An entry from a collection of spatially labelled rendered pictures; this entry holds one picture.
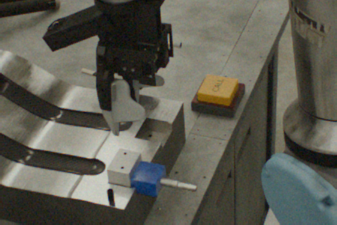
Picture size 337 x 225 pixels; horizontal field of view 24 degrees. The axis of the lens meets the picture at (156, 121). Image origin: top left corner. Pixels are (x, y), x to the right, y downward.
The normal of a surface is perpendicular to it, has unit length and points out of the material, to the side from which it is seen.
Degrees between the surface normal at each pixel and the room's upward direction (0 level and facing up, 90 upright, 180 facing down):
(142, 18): 90
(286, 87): 0
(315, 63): 87
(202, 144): 0
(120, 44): 0
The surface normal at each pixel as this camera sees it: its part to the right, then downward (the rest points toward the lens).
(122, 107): -0.36, 0.43
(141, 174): -0.07, -0.77
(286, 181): -0.81, 0.49
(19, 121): 0.34, -0.62
